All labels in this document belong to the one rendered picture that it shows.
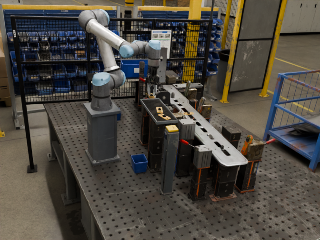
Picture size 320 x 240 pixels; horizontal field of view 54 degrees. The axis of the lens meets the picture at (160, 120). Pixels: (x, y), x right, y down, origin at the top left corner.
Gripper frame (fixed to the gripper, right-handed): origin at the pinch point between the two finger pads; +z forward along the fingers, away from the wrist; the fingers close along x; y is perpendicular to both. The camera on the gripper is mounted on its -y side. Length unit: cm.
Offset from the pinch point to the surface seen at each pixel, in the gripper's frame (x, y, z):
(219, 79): 168, -336, 101
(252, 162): 61, 39, 30
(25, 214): -100, -27, 123
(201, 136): 32.6, 17.7, 23.2
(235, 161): 45, 48, 23
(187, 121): 22.5, 17.1, 12.2
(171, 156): 8.8, 38.8, 25.0
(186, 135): 21.6, 20.9, 20.7
